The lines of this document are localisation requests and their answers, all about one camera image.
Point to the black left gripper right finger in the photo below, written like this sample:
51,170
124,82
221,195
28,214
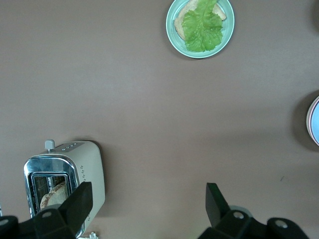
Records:
219,211

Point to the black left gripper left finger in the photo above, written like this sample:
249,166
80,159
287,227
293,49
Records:
77,206

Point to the shallow pink bowl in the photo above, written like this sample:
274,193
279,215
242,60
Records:
308,124

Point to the white toaster plug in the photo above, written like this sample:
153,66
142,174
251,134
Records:
91,235

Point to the bread slice on plate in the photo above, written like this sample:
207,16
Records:
179,26

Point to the green lettuce leaf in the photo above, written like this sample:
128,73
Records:
203,32

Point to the bread slice in toaster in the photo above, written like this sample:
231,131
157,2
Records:
54,196

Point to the shallow blue bowl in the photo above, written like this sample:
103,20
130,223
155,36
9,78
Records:
316,122

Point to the green plate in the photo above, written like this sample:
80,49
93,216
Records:
172,32

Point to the beige and chrome toaster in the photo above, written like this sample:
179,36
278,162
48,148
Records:
87,166

